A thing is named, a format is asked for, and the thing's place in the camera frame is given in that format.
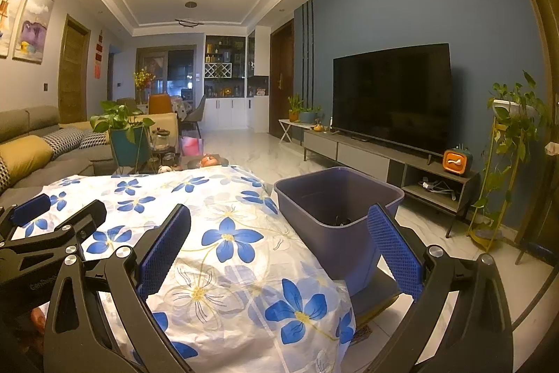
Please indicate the houndstooth pillow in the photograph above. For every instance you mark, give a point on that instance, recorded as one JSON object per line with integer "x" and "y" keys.
{"x": 3, "y": 176}

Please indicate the yellow flower bouquet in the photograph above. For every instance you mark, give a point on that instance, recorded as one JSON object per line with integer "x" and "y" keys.
{"x": 142, "y": 80}

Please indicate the blue floral tablecloth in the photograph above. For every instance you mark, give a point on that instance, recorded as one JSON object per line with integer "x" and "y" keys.
{"x": 244, "y": 290}

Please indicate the yellow pillow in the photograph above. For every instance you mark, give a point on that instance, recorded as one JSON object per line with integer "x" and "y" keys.
{"x": 24, "y": 159}

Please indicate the yellow metal plant stand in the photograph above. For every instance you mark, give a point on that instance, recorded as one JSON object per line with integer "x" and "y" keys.
{"x": 491, "y": 180}

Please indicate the light wooden door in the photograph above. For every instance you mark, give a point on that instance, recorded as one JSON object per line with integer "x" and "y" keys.
{"x": 74, "y": 71}

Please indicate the diamond patterned pillow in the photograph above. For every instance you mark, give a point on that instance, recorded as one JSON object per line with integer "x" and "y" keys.
{"x": 63, "y": 143}
{"x": 94, "y": 140}

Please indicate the orange pumpkin ornament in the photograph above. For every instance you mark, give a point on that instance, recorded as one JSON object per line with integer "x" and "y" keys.
{"x": 319, "y": 127}

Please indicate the orange dining chair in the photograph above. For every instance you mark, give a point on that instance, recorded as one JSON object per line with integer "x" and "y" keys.
{"x": 159, "y": 104}

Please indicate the orange tissue box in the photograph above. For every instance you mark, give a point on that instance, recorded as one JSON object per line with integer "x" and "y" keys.
{"x": 456, "y": 163}

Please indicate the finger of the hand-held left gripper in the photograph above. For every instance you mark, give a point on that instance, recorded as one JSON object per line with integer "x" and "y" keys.
{"x": 83, "y": 222}
{"x": 30, "y": 208}

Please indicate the glass jar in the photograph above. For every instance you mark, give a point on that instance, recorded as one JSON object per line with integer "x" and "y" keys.
{"x": 161, "y": 141}

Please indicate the grey television stand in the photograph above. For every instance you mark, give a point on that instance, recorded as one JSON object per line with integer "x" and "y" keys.
{"x": 362, "y": 154}

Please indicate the white display cabinet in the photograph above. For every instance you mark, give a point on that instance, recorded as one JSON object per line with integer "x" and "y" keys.
{"x": 231, "y": 113}

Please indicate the pothos in teal pot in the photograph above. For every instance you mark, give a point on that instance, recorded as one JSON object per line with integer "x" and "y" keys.
{"x": 126, "y": 150}

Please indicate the dark wooden door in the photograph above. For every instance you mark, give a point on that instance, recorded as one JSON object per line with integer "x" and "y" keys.
{"x": 281, "y": 84}

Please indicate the pink gift bag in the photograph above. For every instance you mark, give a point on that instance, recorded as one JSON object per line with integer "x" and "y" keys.
{"x": 191, "y": 145}

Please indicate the fruit bowl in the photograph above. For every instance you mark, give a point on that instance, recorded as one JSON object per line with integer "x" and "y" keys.
{"x": 209, "y": 161}

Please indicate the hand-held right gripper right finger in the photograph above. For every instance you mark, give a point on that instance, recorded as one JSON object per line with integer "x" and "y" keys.
{"x": 393, "y": 257}

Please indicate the person's left hand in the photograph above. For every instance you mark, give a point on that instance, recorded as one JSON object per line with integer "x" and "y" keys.
{"x": 37, "y": 318}

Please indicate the red hanging decoration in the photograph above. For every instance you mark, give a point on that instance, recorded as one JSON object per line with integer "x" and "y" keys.
{"x": 98, "y": 56}

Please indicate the grey fabric sofa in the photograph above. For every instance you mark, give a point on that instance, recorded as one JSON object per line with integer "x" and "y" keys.
{"x": 30, "y": 124}

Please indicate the small animal figurine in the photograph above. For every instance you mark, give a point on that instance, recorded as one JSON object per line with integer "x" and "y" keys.
{"x": 165, "y": 170}

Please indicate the purple abstract painting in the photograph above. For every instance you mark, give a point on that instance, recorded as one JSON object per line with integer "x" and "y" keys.
{"x": 34, "y": 25}

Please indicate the pothos in white pot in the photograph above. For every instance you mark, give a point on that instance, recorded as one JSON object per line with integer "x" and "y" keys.
{"x": 515, "y": 106}

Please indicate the small potted plants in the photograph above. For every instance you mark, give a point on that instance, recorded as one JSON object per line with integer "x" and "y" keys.
{"x": 308, "y": 115}

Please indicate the black flat television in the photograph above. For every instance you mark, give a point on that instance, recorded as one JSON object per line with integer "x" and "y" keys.
{"x": 393, "y": 102}

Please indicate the white folding side table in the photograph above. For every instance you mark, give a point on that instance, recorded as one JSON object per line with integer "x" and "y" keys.
{"x": 290, "y": 124}

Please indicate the sailing ship painting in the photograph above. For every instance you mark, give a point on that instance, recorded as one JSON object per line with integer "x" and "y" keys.
{"x": 11, "y": 14}

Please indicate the yellow sofa throw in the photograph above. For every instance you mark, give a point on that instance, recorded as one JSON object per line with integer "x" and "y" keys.
{"x": 166, "y": 124}

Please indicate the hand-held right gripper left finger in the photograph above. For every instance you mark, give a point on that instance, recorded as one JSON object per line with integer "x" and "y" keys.
{"x": 163, "y": 253}

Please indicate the grey dining chair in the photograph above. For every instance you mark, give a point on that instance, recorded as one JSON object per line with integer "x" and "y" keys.
{"x": 194, "y": 115}

